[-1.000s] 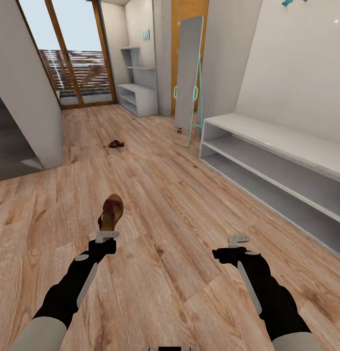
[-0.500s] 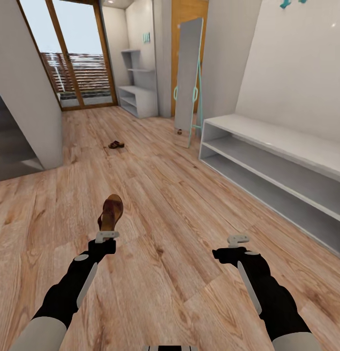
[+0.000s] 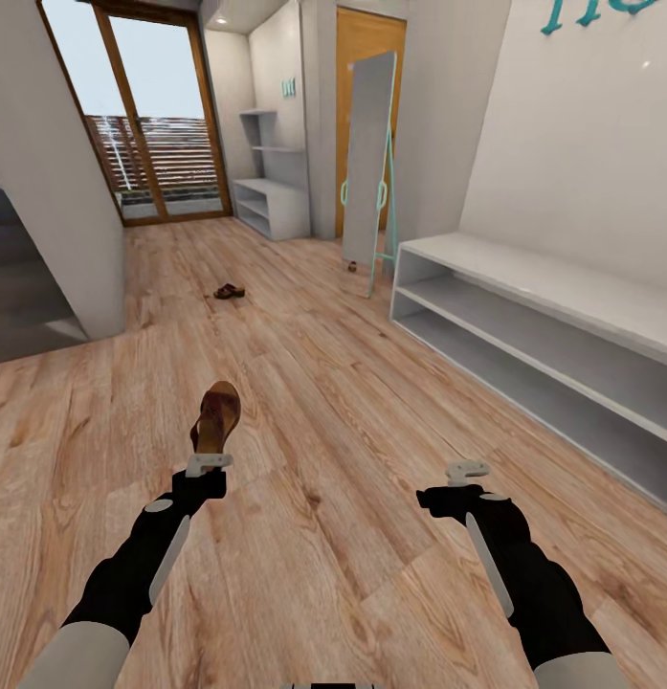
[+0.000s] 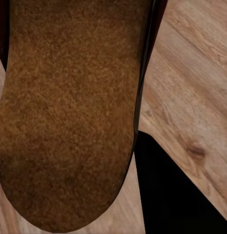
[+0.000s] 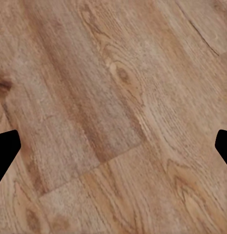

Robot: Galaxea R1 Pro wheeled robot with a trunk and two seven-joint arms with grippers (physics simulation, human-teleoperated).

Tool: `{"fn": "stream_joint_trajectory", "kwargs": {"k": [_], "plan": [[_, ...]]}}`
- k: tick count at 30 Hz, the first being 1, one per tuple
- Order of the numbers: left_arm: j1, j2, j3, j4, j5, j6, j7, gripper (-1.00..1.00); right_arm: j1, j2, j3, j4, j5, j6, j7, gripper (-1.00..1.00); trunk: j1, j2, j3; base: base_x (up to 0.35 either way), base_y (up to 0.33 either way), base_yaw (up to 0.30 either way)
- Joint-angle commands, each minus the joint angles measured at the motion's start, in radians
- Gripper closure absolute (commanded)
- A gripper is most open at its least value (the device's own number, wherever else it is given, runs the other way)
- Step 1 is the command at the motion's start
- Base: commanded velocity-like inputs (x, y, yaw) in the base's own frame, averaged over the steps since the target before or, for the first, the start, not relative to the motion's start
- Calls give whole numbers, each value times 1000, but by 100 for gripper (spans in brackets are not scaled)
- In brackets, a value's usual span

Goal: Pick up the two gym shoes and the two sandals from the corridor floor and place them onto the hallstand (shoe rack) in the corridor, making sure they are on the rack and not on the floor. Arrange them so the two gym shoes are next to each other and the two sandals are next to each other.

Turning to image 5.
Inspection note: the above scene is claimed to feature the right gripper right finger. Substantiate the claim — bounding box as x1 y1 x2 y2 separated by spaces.
215 129 227 164

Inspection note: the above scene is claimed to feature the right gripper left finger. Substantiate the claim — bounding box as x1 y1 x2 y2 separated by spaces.
0 130 21 181

